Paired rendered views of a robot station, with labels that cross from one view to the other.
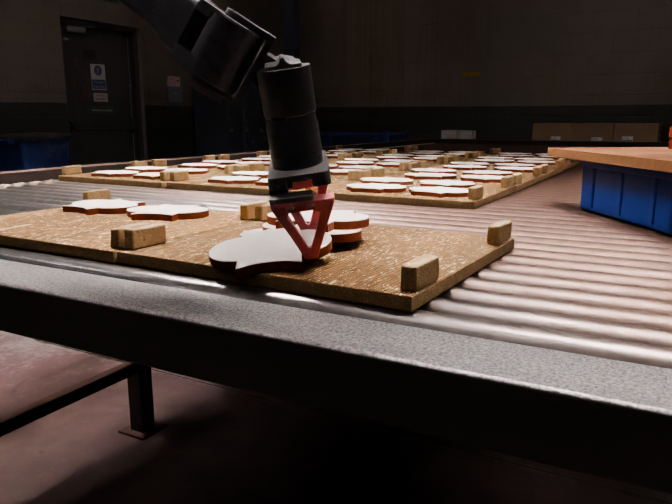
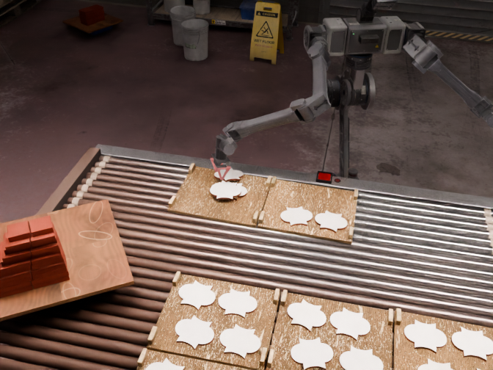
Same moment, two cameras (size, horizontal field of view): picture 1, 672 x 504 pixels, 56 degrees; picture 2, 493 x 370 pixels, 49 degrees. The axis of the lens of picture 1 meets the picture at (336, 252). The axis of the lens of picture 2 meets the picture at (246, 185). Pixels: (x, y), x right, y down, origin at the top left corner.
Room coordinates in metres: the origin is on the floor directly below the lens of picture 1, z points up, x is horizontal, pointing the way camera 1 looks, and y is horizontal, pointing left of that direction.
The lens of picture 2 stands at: (2.74, -0.46, 2.51)
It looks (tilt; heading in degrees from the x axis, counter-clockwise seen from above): 38 degrees down; 163
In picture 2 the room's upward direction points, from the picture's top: 1 degrees clockwise
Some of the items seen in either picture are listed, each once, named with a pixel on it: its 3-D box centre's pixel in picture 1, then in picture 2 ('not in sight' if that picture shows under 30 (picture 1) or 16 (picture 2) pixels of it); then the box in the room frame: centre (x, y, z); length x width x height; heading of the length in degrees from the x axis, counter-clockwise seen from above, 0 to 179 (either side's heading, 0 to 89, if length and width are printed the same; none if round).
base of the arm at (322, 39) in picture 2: not in sight; (318, 46); (0.47, 0.60, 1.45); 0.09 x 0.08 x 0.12; 81
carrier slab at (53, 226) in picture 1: (111, 224); (309, 209); (1.04, 0.37, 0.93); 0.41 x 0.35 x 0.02; 60
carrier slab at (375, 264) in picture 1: (325, 249); (221, 194); (0.83, 0.01, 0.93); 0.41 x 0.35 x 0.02; 59
